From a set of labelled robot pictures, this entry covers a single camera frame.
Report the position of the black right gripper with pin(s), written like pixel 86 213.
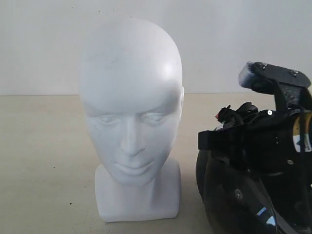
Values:
pixel 273 145

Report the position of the black helmet with visor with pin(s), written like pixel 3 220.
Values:
pixel 248 206

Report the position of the white mannequin head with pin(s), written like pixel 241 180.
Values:
pixel 132 95

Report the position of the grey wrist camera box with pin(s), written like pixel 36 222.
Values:
pixel 247 77

